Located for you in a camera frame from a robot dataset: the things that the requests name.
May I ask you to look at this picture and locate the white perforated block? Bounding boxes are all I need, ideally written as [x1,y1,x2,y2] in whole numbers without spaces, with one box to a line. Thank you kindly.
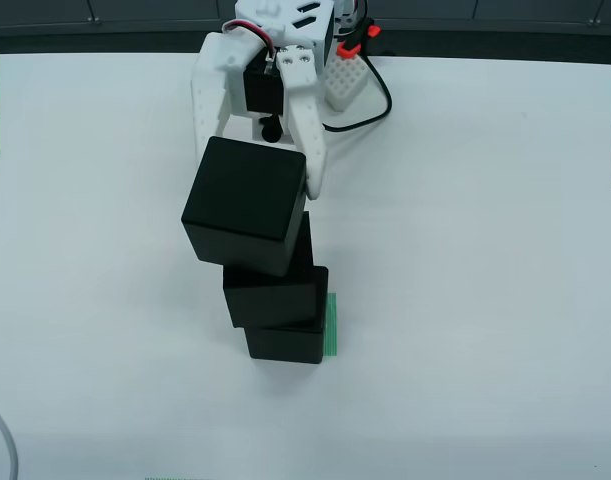
[324,53,370,113]

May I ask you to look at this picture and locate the black cube with rounded edges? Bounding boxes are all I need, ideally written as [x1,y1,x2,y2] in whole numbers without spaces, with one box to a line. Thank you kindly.
[180,135,308,279]
[242,319,326,365]

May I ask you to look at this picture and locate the black cube with seam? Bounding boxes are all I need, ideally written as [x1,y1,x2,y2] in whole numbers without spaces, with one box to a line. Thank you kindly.
[222,209,330,330]

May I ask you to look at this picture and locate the black clamp with orange tips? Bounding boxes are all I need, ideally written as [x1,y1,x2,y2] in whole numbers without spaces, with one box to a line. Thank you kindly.
[336,14,383,58]

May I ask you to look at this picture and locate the green striped tape square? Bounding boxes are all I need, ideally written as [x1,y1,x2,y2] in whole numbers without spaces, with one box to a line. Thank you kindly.
[323,292,339,357]

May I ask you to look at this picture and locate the red white black wires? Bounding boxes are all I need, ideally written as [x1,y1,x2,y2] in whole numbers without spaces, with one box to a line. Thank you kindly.
[220,18,279,64]

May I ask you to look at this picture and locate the black cable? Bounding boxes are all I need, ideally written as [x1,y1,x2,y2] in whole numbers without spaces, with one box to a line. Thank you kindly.
[322,47,394,134]

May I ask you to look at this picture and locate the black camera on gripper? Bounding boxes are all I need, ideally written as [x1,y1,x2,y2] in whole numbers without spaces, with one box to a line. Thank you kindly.
[251,112,292,146]

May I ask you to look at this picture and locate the grey cable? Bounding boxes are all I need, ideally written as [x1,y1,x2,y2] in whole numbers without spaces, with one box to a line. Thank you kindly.
[0,399,20,480]

